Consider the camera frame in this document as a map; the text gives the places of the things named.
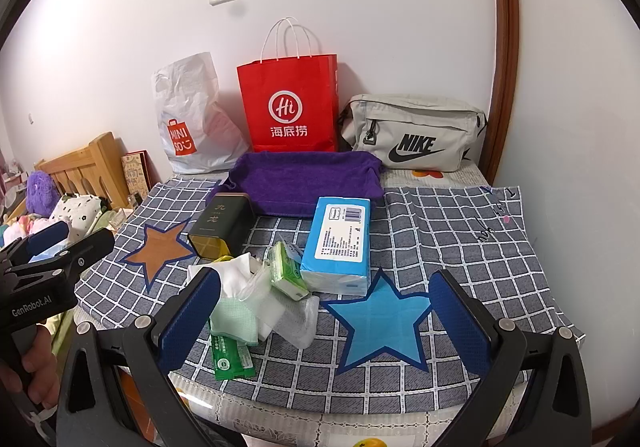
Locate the grey checked cloth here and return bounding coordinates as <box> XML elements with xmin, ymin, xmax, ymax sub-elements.
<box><xmin>76</xmin><ymin>178</ymin><xmax>566</xmax><ymax>415</ymax></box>

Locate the blue star marker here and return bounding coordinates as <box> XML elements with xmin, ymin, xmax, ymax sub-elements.
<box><xmin>320</xmin><ymin>269</ymin><xmax>432</xmax><ymax>375</ymax></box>

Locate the wooden headboard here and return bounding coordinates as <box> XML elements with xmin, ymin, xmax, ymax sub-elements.
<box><xmin>35</xmin><ymin>132</ymin><xmax>129</xmax><ymax>209</ymax></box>

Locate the person's left hand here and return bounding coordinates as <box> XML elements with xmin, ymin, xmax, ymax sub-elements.
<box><xmin>22</xmin><ymin>325</ymin><xmax>60</xmax><ymax>409</ymax></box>

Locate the grey Nike waist bag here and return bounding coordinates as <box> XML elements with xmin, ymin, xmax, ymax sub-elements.
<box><xmin>338</xmin><ymin>94</ymin><xmax>487</xmax><ymax>172</ymax></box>

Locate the purple plush toy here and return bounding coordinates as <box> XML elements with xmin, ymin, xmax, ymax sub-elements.
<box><xmin>26</xmin><ymin>170</ymin><xmax>61</xmax><ymax>218</ymax></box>

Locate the small green tissue pack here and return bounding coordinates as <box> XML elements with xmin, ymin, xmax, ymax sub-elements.
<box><xmin>268</xmin><ymin>240</ymin><xmax>309</xmax><ymax>301</ymax></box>

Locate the brown wooden door frame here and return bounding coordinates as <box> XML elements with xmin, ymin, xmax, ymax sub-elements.
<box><xmin>480</xmin><ymin>0</ymin><xmax>521</xmax><ymax>184</ymax></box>

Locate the green wet wipe packet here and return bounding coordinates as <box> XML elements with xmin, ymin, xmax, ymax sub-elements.
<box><xmin>212</xmin><ymin>335</ymin><xmax>256</xmax><ymax>381</ymax></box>

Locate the patterned book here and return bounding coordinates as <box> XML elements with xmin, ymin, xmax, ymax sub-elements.
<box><xmin>120</xmin><ymin>150</ymin><xmax>151</xmax><ymax>200</ymax></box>

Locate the white Miniso plastic bag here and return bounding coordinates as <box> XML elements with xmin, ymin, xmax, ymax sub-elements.
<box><xmin>151</xmin><ymin>52</ymin><xmax>250</xmax><ymax>175</ymax></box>

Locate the purple towel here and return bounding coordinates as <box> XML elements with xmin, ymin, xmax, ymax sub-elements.
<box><xmin>205</xmin><ymin>152</ymin><xmax>384</xmax><ymax>219</ymax></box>

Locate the dark green tea tin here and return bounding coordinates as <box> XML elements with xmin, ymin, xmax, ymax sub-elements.
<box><xmin>188</xmin><ymin>193</ymin><xmax>255</xmax><ymax>259</ymax></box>

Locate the brown star marker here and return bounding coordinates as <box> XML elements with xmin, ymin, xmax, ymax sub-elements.
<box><xmin>122</xmin><ymin>220</ymin><xmax>196</xmax><ymax>291</ymax></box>

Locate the white spotted pillow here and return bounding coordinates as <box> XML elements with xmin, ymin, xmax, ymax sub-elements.
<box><xmin>49</xmin><ymin>195</ymin><xmax>103</xmax><ymax>245</ymax></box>

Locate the white mint sock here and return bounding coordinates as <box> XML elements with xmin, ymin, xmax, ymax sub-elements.
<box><xmin>186</xmin><ymin>253</ymin><xmax>271</xmax><ymax>347</ymax></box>

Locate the blue tissue pack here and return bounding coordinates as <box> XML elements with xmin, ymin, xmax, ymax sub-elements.
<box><xmin>300</xmin><ymin>197</ymin><xmax>371</xmax><ymax>297</ymax></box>

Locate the red Haidilao paper bag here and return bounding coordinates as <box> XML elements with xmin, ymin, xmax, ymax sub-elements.
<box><xmin>236</xmin><ymin>53</ymin><xmax>338</xmax><ymax>152</ymax></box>

